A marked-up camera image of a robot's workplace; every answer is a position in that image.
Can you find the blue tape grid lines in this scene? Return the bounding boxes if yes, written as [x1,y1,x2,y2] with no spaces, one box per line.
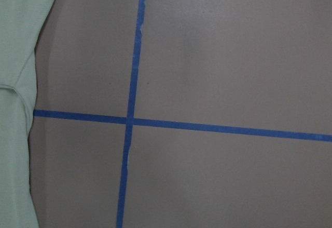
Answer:
[30,0,331,227]

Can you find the olive green long-sleeve shirt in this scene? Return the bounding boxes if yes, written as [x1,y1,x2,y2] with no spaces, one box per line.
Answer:
[1,0,54,227]

